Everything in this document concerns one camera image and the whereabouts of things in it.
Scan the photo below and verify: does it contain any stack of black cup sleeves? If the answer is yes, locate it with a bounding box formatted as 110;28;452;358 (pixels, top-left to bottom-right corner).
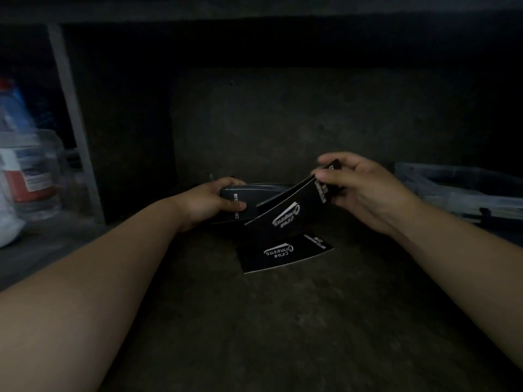
210;183;295;225

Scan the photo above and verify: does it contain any grey metal shelf post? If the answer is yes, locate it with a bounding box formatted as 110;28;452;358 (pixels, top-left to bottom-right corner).
46;23;106;225

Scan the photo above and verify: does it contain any person's left hand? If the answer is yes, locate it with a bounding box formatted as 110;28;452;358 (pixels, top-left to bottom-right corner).
174;177;248;233

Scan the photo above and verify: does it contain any bottle with red cap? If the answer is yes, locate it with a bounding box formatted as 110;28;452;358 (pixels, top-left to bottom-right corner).
0;77;37;135

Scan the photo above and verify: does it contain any person's right hand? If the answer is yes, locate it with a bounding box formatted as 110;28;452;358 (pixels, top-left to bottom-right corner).
311;152;417;238

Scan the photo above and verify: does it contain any clear plastic storage bin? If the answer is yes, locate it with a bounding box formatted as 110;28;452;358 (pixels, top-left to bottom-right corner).
394;162;523;225

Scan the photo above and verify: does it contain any person's right forearm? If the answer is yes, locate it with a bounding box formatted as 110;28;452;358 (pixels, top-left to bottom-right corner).
386;198;523;370

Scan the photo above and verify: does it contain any clear jar with red label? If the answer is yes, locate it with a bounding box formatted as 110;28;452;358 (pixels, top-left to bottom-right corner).
0;130;64;221

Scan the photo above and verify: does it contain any black printed cup sleeve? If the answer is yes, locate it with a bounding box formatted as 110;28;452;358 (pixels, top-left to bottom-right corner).
235;226;333;274
244;159;342;237

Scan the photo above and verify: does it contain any person's left forearm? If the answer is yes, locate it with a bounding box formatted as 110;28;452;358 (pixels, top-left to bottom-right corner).
0;196;180;392

